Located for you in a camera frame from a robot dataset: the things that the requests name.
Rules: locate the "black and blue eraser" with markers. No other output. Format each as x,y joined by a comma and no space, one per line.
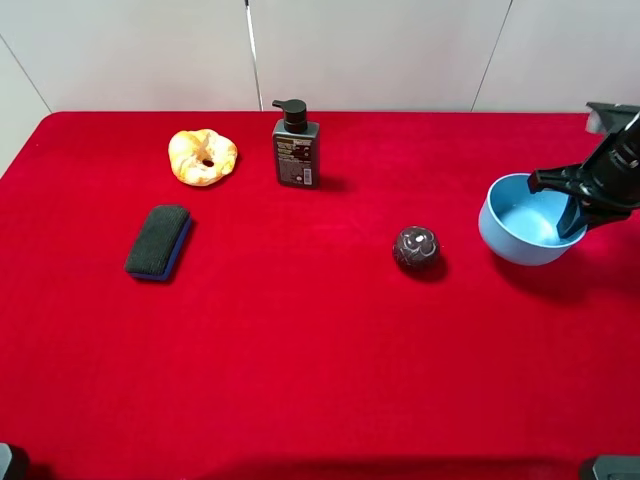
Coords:
158,243

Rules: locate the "black base block left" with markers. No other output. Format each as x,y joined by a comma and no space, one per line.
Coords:
14,462

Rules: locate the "light blue bowl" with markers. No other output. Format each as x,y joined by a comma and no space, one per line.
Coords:
520,226

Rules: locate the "red velvet tablecloth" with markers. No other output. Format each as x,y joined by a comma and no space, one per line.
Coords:
287,342

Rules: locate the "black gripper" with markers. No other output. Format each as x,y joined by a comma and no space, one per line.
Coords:
601,190

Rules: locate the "black base block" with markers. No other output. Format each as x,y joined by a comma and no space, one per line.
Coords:
14,462
611,467

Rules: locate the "black base block right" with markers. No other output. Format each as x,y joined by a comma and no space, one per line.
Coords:
611,467

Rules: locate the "dark patterned stone ball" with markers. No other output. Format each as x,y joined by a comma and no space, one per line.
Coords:
416,248

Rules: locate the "dark grey pump bottle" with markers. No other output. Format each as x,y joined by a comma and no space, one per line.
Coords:
296,146

